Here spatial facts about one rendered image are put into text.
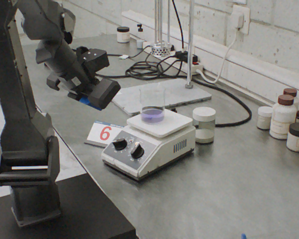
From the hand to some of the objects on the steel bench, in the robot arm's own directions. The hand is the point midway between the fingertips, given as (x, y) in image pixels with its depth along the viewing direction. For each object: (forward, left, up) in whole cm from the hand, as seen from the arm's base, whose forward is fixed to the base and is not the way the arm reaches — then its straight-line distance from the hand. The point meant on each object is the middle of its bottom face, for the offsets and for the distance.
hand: (93, 99), depth 95 cm
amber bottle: (+56, -7, -19) cm, 59 cm away
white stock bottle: (+56, -1, -18) cm, 59 cm away
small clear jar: (+49, 0, -18) cm, 52 cm away
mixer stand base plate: (+35, +35, -15) cm, 51 cm away
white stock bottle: (+50, -6, -19) cm, 53 cm away
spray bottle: (+58, +90, -11) cm, 108 cm away
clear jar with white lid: (+30, +2, -18) cm, 35 cm away
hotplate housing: (+14, +1, -18) cm, 22 cm away
